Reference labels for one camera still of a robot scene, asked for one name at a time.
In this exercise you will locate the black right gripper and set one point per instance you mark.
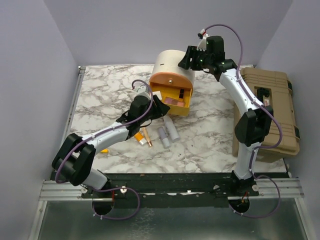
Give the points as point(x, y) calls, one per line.
point(186, 63)

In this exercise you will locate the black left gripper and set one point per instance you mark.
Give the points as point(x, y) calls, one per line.
point(160, 108)

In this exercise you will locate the white silver small box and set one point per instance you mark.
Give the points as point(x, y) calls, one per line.
point(158, 94)

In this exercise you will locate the rose gold eyeshadow palette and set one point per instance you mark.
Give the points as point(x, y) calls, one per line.
point(172, 101)

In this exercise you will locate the yellow drawer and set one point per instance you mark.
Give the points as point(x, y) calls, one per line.
point(177, 98)

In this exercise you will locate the cream round drawer organizer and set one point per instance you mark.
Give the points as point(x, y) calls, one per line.
point(167, 62)

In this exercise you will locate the black gold lipstick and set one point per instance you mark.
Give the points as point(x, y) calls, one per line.
point(181, 94)

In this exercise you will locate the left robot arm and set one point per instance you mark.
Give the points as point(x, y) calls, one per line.
point(74, 161)

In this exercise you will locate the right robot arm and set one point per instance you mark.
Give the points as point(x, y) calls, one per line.
point(254, 123)

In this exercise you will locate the orange sunscreen tube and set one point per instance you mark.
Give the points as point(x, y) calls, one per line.
point(140, 138)

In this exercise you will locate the lavender white bottle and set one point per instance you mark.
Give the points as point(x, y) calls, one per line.
point(163, 137)

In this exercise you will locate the gold cream tube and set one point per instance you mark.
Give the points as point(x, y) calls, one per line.
point(147, 137)

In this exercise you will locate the white blue tube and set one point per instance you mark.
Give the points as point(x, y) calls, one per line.
point(174, 135)

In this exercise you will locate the yellow small tube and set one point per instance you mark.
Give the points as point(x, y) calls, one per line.
point(105, 151)

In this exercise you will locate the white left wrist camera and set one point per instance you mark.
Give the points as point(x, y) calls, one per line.
point(142, 90)

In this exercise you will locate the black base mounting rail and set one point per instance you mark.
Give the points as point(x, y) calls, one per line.
point(172, 190)

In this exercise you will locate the aluminium frame rail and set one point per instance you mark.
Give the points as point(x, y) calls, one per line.
point(288, 188)

